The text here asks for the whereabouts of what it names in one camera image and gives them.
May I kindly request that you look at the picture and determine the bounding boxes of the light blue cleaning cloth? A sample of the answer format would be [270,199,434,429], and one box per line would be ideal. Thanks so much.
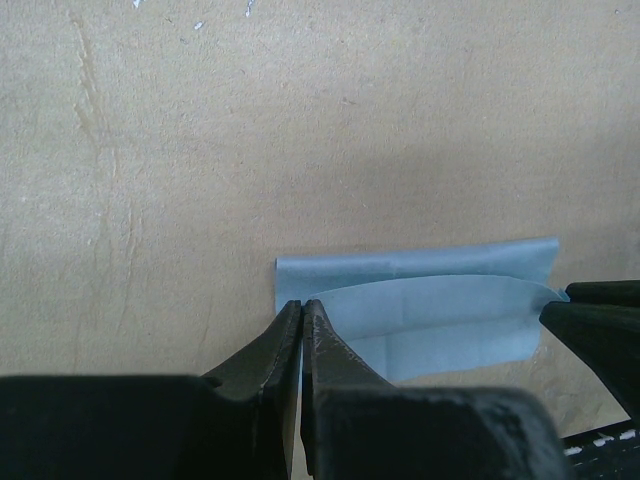
[275,237,568,382]

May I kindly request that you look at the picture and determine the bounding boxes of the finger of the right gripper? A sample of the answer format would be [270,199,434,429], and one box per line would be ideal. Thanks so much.
[539,302,639,424]
[566,280,640,306]

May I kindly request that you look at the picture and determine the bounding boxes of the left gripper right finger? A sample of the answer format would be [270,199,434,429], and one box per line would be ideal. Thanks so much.
[300,300,393,478]

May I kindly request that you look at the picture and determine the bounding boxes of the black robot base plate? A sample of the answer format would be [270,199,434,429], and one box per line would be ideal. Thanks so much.
[563,420,640,480]

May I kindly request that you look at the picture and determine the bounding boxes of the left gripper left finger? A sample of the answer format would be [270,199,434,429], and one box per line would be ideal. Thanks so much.
[203,300,303,479]

